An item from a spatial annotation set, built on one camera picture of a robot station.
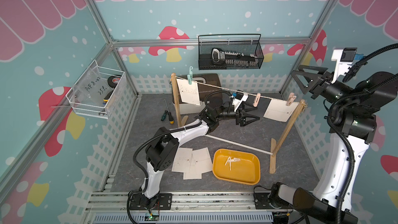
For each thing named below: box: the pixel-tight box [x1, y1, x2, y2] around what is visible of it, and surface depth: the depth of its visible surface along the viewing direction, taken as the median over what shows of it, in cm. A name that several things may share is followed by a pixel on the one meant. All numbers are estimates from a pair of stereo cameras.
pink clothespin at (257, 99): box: [252, 92, 262, 108], surface depth 61 cm
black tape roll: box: [107, 75, 121, 89], surface depth 82 cm
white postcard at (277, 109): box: [263, 99, 301, 123], surface depth 63 cm
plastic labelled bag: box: [77, 65, 113, 107], surface depth 69 cm
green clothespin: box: [187, 65, 194, 86], surface depth 66 cm
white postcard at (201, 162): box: [192, 147, 213, 174], surface depth 90 cm
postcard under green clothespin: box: [176, 78, 201, 106], surface depth 71 cm
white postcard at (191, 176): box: [183, 172, 203, 180], surface depth 84 cm
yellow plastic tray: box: [212, 148, 261, 186], surface depth 85 cm
